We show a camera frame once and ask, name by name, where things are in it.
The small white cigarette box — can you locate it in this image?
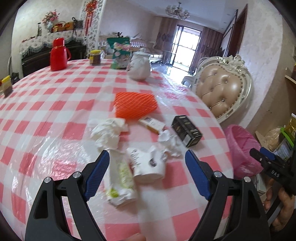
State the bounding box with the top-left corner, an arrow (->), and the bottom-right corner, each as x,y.
138,116 -> 166,135

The yellow lid glass jar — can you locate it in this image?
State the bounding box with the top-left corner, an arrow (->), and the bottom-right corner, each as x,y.
89,50 -> 101,66

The green snack bag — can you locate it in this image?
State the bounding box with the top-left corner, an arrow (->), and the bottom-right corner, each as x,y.
107,37 -> 131,69

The black piano with lace cover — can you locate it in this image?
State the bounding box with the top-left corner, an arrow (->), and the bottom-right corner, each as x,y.
20,30 -> 86,77

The right hand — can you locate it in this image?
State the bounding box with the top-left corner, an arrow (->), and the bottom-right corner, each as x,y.
271,188 -> 295,232

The wicker basket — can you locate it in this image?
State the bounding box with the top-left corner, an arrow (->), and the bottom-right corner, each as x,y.
52,21 -> 66,33

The pink flower vase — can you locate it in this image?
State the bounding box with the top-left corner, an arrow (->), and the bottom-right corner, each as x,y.
42,9 -> 59,33

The red checked tablecloth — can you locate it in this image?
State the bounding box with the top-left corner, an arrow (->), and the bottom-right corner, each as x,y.
1,60 -> 233,240

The white tissue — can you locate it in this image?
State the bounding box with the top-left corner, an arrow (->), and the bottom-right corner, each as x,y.
88,118 -> 129,151

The red Chinese knot decoration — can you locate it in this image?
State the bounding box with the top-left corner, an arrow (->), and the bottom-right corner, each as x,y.
84,0 -> 97,36

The black carton box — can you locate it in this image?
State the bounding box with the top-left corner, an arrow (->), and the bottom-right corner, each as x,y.
171,115 -> 203,148

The ceiling chandelier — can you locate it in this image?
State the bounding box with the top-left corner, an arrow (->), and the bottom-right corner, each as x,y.
165,2 -> 190,20

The red thermos jug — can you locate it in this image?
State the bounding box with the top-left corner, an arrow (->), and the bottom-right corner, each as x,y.
50,38 -> 71,71

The small yellow lid jar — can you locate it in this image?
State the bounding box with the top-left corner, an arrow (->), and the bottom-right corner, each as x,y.
1,75 -> 13,98

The white paper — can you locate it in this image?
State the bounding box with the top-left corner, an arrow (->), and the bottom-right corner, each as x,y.
158,130 -> 182,157

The beige tufted ornate chair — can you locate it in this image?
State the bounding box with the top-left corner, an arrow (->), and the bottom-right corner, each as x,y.
182,54 -> 252,123

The white ceramic teapot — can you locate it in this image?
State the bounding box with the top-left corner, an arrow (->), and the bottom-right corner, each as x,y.
126,51 -> 151,80

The green white wrapper packet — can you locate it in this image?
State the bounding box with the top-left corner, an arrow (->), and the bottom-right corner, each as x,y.
103,150 -> 137,207

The cream ornate sofa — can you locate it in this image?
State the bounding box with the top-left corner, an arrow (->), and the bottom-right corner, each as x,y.
130,34 -> 163,63

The crushed white paper cup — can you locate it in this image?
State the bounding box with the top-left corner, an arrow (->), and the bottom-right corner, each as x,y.
126,146 -> 168,184

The pink lined trash bin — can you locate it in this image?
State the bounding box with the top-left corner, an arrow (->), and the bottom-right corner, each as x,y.
224,125 -> 263,179

